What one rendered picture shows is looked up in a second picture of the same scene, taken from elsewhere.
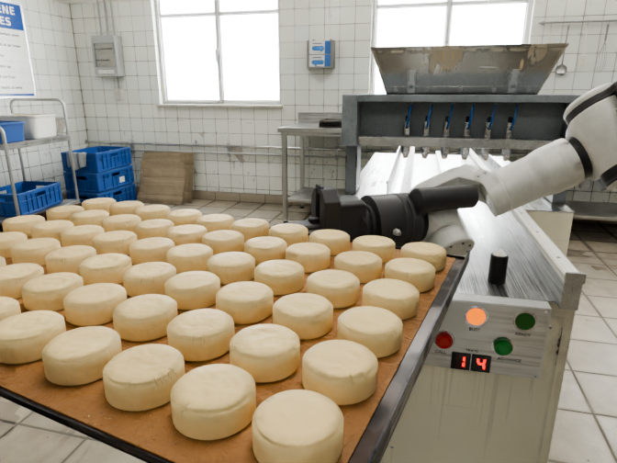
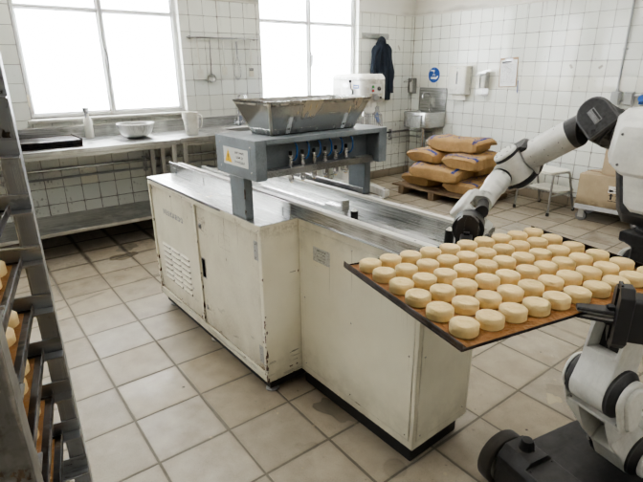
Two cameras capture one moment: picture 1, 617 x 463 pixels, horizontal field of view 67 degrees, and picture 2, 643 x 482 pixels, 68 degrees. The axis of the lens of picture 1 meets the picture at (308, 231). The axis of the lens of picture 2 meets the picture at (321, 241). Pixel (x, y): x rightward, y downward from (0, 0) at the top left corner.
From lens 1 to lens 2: 1.22 m
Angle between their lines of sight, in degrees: 49
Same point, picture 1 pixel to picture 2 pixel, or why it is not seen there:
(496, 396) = not seen: hidden behind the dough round
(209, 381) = (631, 274)
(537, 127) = (356, 148)
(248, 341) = (607, 266)
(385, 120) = (273, 156)
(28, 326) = (580, 290)
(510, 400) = not seen: hidden behind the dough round
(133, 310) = (572, 275)
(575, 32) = (214, 46)
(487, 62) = (333, 109)
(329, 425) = not seen: outside the picture
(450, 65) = (314, 112)
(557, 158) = (505, 179)
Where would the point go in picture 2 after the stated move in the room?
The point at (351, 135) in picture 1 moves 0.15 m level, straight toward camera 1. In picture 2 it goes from (263, 172) to (289, 178)
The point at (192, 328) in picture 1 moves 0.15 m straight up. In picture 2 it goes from (593, 271) to (607, 203)
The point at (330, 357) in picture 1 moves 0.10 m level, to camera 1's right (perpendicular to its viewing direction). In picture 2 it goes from (622, 261) to (629, 249)
